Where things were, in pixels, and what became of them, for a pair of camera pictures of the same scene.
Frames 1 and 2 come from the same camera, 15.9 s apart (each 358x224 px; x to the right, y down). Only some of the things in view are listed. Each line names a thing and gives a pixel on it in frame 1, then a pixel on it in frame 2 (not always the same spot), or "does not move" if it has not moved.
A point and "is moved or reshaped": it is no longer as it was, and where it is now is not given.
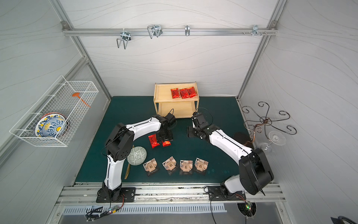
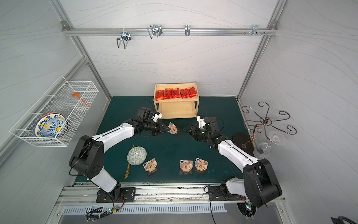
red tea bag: x=175 y=93 does not move
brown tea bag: x=169 y=164 is moved or reshaped
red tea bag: x=153 y=139 to x=160 y=95
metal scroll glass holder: x=262 y=112 does not move
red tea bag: x=184 y=93 does not move
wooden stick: x=128 y=169 does not move
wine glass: x=275 y=137 does not move
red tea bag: x=166 y=143 to x=168 y=93
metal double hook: x=126 y=36 does not move
